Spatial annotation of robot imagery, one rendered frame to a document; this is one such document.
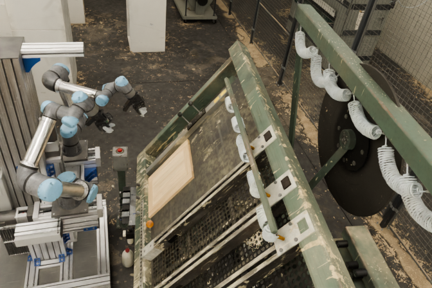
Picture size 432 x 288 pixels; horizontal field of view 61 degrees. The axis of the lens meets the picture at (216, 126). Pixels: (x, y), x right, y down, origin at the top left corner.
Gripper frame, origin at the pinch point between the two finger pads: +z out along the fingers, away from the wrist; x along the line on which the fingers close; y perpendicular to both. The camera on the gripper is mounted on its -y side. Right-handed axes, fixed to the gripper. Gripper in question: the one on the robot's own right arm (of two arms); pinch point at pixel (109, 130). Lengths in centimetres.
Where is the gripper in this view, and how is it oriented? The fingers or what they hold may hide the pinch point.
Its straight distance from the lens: 232.3
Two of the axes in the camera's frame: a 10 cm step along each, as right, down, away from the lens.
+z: 3.2, 5.4, 7.8
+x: 1.3, -8.4, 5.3
